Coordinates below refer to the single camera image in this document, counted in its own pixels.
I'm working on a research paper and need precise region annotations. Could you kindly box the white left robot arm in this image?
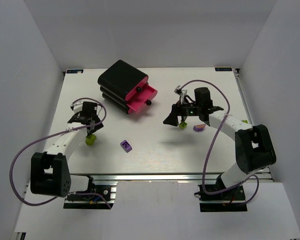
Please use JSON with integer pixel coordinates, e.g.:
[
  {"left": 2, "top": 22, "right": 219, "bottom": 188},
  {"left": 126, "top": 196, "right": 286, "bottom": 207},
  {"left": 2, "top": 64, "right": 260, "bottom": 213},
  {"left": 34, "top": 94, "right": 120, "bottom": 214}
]
[{"left": 30, "top": 101, "right": 105, "bottom": 197}]

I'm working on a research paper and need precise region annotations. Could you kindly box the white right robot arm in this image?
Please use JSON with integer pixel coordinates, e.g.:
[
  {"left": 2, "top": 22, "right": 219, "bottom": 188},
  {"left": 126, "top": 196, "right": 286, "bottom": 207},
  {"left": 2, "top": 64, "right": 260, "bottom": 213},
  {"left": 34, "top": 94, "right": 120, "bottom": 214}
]
[{"left": 163, "top": 86, "right": 277, "bottom": 195}]

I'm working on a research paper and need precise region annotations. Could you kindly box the lime square lego brick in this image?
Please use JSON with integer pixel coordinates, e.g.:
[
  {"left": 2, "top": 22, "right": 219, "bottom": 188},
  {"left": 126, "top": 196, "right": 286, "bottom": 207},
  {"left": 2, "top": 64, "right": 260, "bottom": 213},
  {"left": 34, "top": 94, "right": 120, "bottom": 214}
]
[{"left": 178, "top": 121, "right": 188, "bottom": 130}]

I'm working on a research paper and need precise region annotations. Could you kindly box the blue label left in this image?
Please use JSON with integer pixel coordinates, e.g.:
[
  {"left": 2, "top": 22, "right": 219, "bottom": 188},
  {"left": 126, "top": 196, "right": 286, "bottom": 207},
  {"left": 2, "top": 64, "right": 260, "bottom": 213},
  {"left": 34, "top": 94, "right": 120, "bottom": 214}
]
[{"left": 66, "top": 69, "right": 84, "bottom": 74}]

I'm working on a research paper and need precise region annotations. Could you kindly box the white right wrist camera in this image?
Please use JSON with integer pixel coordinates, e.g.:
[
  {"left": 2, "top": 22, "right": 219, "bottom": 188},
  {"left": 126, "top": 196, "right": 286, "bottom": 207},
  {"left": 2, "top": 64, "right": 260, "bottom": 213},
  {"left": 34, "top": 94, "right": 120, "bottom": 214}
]
[{"left": 174, "top": 85, "right": 187, "bottom": 104}]

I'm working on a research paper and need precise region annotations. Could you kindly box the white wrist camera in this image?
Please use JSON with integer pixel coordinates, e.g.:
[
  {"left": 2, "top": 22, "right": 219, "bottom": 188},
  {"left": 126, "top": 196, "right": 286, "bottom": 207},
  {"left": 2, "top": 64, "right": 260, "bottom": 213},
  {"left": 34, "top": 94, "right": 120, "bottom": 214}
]
[
  {"left": 174, "top": 85, "right": 187, "bottom": 104},
  {"left": 70, "top": 101, "right": 83, "bottom": 113}
]

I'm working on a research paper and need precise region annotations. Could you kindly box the black lower drawer knob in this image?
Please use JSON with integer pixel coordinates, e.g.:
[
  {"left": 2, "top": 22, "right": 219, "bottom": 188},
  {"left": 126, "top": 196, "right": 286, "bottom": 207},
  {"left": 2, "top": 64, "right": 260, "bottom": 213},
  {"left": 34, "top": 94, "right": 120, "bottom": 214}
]
[{"left": 146, "top": 100, "right": 152, "bottom": 106}]

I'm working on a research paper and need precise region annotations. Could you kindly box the pink drawer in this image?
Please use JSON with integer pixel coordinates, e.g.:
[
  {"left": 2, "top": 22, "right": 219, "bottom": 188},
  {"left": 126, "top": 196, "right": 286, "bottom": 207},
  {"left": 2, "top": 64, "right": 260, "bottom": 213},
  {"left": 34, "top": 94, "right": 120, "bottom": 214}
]
[
  {"left": 125, "top": 76, "right": 149, "bottom": 102},
  {"left": 127, "top": 84, "right": 158, "bottom": 114}
]

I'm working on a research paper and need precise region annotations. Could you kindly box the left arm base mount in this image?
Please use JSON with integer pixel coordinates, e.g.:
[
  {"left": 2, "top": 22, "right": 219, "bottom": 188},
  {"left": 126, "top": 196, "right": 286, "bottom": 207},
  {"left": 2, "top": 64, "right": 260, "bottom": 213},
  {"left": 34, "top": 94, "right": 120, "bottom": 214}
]
[{"left": 63, "top": 181, "right": 117, "bottom": 210}]

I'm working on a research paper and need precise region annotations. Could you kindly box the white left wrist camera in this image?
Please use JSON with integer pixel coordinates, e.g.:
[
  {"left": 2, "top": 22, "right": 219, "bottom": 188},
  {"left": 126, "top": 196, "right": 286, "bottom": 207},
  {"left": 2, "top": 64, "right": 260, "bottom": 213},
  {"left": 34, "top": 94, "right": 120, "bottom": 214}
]
[{"left": 70, "top": 101, "right": 83, "bottom": 113}]

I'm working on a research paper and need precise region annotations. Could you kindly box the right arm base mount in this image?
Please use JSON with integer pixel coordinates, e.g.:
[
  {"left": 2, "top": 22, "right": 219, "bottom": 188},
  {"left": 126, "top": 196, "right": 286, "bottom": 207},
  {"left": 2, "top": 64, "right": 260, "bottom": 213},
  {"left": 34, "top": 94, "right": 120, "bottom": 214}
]
[{"left": 194, "top": 185, "right": 248, "bottom": 213}]

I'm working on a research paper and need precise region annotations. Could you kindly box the pink top drawer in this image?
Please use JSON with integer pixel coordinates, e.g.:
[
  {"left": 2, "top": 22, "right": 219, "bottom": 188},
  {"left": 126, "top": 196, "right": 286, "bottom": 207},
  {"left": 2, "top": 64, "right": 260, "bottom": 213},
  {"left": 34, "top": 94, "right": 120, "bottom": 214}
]
[{"left": 125, "top": 76, "right": 149, "bottom": 102}]

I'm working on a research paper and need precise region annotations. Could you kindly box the lime lego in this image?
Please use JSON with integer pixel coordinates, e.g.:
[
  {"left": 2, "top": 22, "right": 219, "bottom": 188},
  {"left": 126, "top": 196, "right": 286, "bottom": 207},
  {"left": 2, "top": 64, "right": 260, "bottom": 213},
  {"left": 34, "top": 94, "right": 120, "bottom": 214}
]
[{"left": 85, "top": 134, "right": 97, "bottom": 146}]

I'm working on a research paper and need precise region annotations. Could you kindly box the purple curved lego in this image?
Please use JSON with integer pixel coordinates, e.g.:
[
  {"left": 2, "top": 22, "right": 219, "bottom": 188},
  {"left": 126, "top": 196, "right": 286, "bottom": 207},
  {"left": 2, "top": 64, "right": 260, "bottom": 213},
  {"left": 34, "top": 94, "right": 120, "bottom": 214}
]
[{"left": 120, "top": 140, "right": 133, "bottom": 153}]

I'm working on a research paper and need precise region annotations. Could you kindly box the blue label right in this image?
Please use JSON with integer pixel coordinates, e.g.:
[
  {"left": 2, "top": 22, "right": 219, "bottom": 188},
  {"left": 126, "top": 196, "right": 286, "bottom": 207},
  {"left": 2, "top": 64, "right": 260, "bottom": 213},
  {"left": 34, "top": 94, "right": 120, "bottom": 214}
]
[{"left": 214, "top": 67, "right": 233, "bottom": 72}]

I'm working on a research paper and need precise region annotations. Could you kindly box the blue label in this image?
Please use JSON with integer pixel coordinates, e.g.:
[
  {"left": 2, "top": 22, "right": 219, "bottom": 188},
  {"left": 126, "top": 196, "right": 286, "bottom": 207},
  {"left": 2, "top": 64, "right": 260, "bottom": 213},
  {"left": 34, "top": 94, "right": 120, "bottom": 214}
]
[
  {"left": 66, "top": 69, "right": 84, "bottom": 74},
  {"left": 214, "top": 67, "right": 233, "bottom": 72}
]

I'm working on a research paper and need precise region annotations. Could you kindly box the black drawer cabinet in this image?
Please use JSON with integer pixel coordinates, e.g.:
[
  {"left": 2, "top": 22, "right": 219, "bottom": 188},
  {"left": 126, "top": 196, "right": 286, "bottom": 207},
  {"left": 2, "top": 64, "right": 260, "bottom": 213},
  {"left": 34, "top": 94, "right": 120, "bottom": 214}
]
[{"left": 97, "top": 59, "right": 148, "bottom": 114}]

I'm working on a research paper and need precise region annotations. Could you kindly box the purple butterfly lego brick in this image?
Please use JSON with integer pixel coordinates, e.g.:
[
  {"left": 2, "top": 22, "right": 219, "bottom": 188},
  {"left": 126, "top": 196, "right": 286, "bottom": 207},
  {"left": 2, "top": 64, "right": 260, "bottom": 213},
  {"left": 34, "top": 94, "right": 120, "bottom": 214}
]
[{"left": 193, "top": 124, "right": 206, "bottom": 132}]

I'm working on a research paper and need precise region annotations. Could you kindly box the aluminium table edge rail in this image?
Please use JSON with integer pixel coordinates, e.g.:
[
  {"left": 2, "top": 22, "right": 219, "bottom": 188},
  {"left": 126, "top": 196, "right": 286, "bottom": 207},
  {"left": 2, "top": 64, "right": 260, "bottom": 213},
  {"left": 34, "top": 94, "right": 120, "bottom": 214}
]
[{"left": 71, "top": 171, "right": 273, "bottom": 181}]

